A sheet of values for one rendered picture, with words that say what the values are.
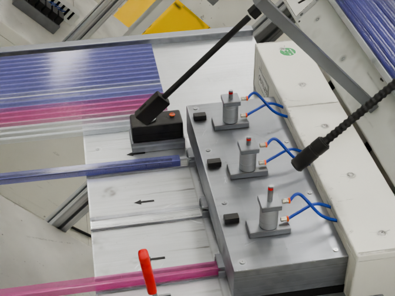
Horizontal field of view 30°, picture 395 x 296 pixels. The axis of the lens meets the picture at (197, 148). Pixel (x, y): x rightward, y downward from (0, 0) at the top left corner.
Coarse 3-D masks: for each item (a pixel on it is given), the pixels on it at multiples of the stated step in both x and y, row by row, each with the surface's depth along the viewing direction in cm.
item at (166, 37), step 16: (176, 32) 137; (192, 32) 137; (208, 32) 137; (224, 32) 137; (240, 32) 138; (0, 48) 133; (16, 48) 133; (32, 48) 133; (48, 48) 133; (64, 48) 134; (80, 48) 134
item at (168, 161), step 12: (168, 156) 107; (48, 168) 105; (60, 168) 105; (72, 168) 105; (84, 168) 105; (96, 168) 105; (108, 168) 105; (120, 168) 105; (132, 168) 106; (144, 168) 106; (156, 168) 107; (0, 180) 103; (12, 180) 104; (24, 180) 104; (36, 180) 104
